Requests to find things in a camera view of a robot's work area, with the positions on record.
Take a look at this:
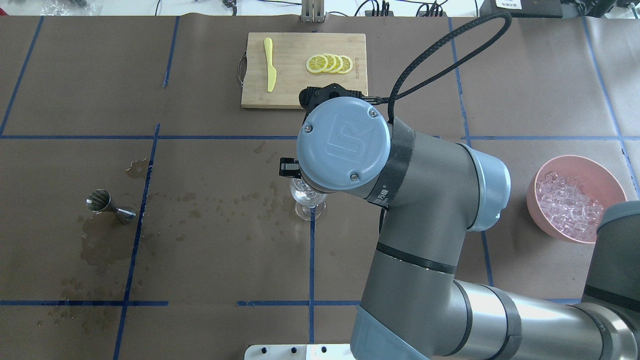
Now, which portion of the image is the lemon slice four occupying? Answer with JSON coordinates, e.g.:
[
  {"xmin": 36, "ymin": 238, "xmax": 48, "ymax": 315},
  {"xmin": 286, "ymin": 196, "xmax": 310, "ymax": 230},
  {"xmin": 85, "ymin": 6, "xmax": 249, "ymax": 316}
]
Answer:
[{"xmin": 337, "ymin": 55, "xmax": 354, "ymax": 75}]

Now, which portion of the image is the aluminium frame post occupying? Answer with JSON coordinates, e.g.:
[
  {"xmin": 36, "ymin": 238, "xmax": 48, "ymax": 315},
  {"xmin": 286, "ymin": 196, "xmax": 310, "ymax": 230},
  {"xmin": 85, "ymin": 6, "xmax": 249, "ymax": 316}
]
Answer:
[{"xmin": 300, "ymin": 0, "xmax": 326, "ymax": 24}]

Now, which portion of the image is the lemon slice three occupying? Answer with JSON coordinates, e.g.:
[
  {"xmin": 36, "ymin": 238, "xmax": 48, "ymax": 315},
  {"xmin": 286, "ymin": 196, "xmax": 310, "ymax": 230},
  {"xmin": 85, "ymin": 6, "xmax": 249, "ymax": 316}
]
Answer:
[{"xmin": 329, "ymin": 54, "xmax": 344, "ymax": 74}]

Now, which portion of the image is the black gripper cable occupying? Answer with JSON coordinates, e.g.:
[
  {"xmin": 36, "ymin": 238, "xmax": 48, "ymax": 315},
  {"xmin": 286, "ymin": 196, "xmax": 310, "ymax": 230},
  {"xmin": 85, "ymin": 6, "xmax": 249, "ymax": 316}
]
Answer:
[{"xmin": 387, "ymin": 11, "xmax": 514, "ymax": 123}]

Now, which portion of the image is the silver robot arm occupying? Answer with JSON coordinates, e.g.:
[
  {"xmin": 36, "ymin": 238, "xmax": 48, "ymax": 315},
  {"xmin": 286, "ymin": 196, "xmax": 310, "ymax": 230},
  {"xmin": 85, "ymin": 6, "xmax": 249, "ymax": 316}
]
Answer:
[{"xmin": 279, "ymin": 96, "xmax": 639, "ymax": 360}]

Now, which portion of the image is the clear ice cubes pile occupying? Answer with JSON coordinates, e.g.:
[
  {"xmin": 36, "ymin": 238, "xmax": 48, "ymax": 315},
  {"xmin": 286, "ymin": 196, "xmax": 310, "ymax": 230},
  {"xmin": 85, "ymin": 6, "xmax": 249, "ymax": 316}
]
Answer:
[{"xmin": 534, "ymin": 171, "xmax": 604, "ymax": 243}]

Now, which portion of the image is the steel jigger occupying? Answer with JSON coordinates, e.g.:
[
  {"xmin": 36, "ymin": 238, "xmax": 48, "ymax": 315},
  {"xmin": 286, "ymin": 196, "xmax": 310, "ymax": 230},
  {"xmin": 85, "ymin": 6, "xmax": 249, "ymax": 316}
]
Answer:
[{"xmin": 86, "ymin": 189, "xmax": 137, "ymax": 224}]

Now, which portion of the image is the black box with label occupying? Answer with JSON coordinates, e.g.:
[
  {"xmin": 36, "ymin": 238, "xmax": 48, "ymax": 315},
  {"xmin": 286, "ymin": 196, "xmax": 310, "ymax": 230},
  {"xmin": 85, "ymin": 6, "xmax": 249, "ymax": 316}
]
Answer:
[{"xmin": 478, "ymin": 0, "xmax": 563, "ymax": 19}]

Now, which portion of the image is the clear wine glass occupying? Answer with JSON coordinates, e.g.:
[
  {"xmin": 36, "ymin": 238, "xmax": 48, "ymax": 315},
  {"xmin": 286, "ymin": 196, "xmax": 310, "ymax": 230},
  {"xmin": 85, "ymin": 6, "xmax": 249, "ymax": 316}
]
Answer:
[{"xmin": 289, "ymin": 178, "xmax": 329, "ymax": 222}]

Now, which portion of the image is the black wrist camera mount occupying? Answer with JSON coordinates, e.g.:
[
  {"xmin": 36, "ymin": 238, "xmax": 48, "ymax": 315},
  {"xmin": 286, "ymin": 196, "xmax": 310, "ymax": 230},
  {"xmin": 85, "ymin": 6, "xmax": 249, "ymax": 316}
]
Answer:
[{"xmin": 298, "ymin": 83, "xmax": 390, "ymax": 121}]

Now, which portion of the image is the bamboo cutting board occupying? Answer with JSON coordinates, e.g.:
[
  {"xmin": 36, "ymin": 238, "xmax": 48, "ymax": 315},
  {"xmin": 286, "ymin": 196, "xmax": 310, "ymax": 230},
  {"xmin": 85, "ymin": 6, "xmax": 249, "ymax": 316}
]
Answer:
[{"xmin": 240, "ymin": 32, "xmax": 369, "ymax": 109}]

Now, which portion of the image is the pink bowl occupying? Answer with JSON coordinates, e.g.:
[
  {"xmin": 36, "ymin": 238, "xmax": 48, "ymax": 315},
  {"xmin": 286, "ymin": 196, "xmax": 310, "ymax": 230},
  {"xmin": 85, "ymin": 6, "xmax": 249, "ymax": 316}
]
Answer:
[{"xmin": 526, "ymin": 154, "xmax": 628, "ymax": 245}]

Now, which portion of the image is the lemon slice one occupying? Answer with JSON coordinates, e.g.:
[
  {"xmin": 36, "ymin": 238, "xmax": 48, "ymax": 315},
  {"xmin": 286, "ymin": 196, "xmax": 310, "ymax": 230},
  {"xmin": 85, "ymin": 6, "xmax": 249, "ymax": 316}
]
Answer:
[{"xmin": 305, "ymin": 54, "xmax": 329, "ymax": 74}]

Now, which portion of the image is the yellow plastic knife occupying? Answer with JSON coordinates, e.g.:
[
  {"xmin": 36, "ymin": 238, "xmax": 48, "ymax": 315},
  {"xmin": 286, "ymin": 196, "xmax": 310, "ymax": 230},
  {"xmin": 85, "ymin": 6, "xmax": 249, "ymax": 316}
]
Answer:
[{"xmin": 263, "ymin": 38, "xmax": 277, "ymax": 92}]

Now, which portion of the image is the lemon slice two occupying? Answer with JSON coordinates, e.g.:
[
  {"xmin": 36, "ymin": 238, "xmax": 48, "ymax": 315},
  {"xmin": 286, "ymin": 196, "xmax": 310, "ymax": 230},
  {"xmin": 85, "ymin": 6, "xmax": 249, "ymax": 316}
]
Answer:
[{"xmin": 322, "ymin": 54, "xmax": 338, "ymax": 73}]

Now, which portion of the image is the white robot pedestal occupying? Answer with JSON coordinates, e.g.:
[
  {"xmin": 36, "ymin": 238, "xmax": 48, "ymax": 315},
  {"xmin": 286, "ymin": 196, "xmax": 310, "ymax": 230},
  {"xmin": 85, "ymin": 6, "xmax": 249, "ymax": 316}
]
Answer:
[{"xmin": 244, "ymin": 343, "xmax": 355, "ymax": 360}]

